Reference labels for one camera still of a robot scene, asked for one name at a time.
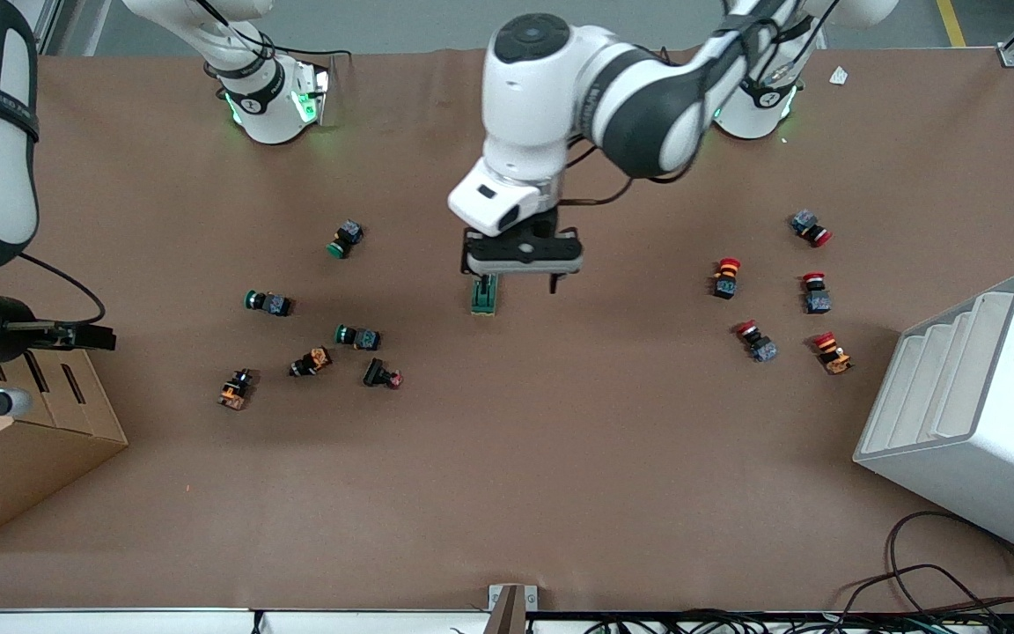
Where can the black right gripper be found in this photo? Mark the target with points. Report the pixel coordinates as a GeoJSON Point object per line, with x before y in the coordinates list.
{"type": "Point", "coordinates": [11, 327]}

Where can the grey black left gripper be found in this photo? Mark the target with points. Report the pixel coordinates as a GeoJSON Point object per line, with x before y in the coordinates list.
{"type": "Point", "coordinates": [547, 222]}

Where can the green terminal block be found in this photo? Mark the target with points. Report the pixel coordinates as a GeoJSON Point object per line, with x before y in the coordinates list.
{"type": "Point", "coordinates": [485, 305]}

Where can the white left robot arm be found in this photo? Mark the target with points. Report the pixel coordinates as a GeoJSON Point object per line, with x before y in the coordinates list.
{"type": "Point", "coordinates": [551, 97]}

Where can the brown cardboard box with slots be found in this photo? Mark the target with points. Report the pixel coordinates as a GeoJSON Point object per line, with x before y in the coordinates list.
{"type": "Point", "coordinates": [23, 467]}

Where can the black button orange block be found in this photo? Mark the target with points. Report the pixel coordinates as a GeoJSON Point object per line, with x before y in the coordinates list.
{"type": "Point", "coordinates": [312, 361]}
{"type": "Point", "coordinates": [236, 389]}

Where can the black square button red block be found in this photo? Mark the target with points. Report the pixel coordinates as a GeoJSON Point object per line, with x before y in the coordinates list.
{"type": "Point", "coordinates": [377, 373]}

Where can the brown paper table cover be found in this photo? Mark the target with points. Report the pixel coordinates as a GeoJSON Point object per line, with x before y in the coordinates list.
{"type": "Point", "coordinates": [507, 458]}

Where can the red button orange block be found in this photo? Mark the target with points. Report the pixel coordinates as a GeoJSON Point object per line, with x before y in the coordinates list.
{"type": "Point", "coordinates": [725, 280]}
{"type": "Point", "coordinates": [833, 354]}

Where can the red button blue-grey block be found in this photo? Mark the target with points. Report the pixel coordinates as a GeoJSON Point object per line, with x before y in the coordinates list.
{"type": "Point", "coordinates": [758, 343]}
{"type": "Point", "coordinates": [811, 226]}
{"type": "Point", "coordinates": [816, 298]}

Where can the small white paper scrap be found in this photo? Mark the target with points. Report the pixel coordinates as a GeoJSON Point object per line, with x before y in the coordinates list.
{"type": "Point", "coordinates": [839, 76]}

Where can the white stepped plastic rack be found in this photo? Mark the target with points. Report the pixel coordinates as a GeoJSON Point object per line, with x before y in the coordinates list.
{"type": "Point", "coordinates": [982, 440]}

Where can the green push button switch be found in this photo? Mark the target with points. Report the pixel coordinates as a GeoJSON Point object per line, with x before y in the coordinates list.
{"type": "Point", "coordinates": [271, 304]}
{"type": "Point", "coordinates": [362, 337]}
{"type": "Point", "coordinates": [347, 238]}

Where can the white table edge rail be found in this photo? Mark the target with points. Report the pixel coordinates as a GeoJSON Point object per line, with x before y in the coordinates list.
{"type": "Point", "coordinates": [120, 621]}

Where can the grey metal bracket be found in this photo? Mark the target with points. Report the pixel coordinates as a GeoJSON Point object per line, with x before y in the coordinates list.
{"type": "Point", "coordinates": [511, 603]}

